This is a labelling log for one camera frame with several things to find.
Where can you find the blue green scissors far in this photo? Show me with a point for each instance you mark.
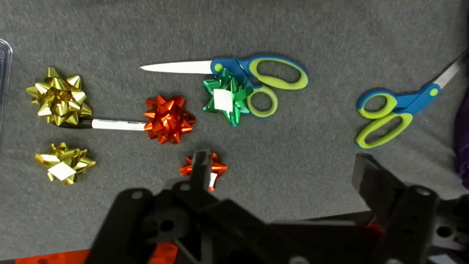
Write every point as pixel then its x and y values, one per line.
pixel 382 106

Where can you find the small gold gift bow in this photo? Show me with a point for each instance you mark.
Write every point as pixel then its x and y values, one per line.
pixel 63 163

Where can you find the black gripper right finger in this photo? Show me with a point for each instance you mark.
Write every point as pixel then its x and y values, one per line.
pixel 377 187

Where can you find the blue green scissors near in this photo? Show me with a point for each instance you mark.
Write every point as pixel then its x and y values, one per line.
pixel 261 100

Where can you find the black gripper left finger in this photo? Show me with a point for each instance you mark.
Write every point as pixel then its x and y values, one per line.
pixel 201 169

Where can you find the small red gift bow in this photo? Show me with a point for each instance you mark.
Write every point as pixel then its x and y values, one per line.
pixel 217 169

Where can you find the white marker pen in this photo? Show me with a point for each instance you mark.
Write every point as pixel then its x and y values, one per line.
pixel 117 125

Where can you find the green gift bow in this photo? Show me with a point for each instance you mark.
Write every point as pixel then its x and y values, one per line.
pixel 227 96

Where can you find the blue green scissors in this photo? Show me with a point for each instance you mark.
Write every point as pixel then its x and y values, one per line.
pixel 382 106
pixel 261 100

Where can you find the large gold gift bow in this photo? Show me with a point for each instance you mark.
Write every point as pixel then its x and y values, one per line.
pixel 61 102

